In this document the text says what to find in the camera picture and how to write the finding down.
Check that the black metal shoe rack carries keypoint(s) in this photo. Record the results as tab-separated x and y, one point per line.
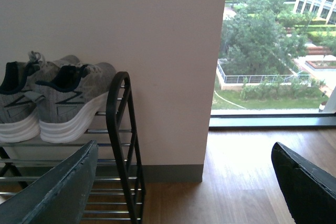
118	191

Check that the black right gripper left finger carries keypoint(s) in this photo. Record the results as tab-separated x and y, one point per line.
60	195

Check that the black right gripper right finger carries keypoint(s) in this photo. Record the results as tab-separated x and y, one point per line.
309	191

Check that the grey knit sneaker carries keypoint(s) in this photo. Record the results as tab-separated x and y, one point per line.
19	118
67	104

